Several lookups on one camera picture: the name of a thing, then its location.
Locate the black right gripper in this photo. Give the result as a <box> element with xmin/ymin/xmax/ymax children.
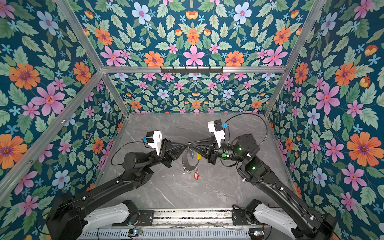
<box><xmin>192</xmin><ymin>137</ymin><xmax>248</xmax><ymax>168</ymax></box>

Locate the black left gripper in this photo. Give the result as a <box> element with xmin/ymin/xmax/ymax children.
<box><xmin>143</xmin><ymin>138</ymin><xmax>187</xmax><ymax>170</ymax></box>

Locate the large black yellow keyring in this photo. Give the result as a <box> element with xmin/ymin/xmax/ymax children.
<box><xmin>182</xmin><ymin>148</ymin><xmax>202</xmax><ymax>172</ymax></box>

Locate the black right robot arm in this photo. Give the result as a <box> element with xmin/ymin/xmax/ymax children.
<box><xmin>187</xmin><ymin>134</ymin><xmax>337</xmax><ymax>240</ymax></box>

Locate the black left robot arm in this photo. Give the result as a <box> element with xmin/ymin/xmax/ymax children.
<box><xmin>46</xmin><ymin>140</ymin><xmax>192</xmax><ymax>240</ymax></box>

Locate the white ventilation grille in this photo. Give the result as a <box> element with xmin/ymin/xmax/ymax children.
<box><xmin>79</xmin><ymin>229</ymin><xmax>251</xmax><ymax>240</ymax></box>

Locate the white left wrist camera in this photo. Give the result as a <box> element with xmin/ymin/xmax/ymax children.
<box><xmin>143</xmin><ymin>131</ymin><xmax>163</xmax><ymax>156</ymax></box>

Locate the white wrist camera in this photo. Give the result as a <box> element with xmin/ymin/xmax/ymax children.
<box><xmin>143</xmin><ymin>131</ymin><xmax>163</xmax><ymax>156</ymax></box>
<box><xmin>208</xmin><ymin>120</ymin><xmax>228</xmax><ymax>148</ymax></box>

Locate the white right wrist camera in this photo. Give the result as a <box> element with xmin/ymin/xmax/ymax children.
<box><xmin>208</xmin><ymin>120</ymin><xmax>228</xmax><ymax>148</ymax></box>

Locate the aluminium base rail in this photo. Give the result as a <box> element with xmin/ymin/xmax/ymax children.
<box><xmin>137</xmin><ymin>208</ymin><xmax>301</xmax><ymax>229</ymax></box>

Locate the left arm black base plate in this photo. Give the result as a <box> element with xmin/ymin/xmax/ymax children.
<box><xmin>112</xmin><ymin>210</ymin><xmax>155</xmax><ymax>227</ymax></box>

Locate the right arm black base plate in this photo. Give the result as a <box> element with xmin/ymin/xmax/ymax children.
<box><xmin>232</xmin><ymin>204</ymin><xmax>261</xmax><ymax>226</ymax></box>

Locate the black wall hook rack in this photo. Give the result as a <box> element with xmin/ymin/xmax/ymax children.
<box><xmin>160</xmin><ymin>67</ymin><xmax>224</xmax><ymax>74</ymax></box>

